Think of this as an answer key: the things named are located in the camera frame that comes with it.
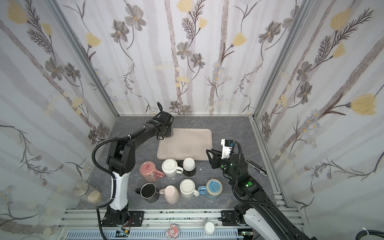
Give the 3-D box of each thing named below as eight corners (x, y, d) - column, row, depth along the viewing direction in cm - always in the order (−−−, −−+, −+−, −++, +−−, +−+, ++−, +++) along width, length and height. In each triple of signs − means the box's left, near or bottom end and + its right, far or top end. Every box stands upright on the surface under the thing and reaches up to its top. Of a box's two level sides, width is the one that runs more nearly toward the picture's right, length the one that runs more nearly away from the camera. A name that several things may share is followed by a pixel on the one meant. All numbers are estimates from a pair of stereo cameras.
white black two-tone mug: (183, 176, 90) (182, 170, 83) (183, 164, 96) (183, 157, 88) (195, 176, 91) (196, 170, 83) (195, 164, 96) (196, 157, 88)
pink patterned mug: (144, 182, 88) (138, 174, 79) (146, 170, 93) (141, 161, 84) (163, 182, 88) (160, 174, 79) (165, 170, 93) (162, 161, 84)
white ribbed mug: (162, 177, 89) (160, 172, 83) (164, 164, 94) (162, 158, 88) (182, 177, 89) (182, 172, 83) (183, 164, 94) (183, 158, 89)
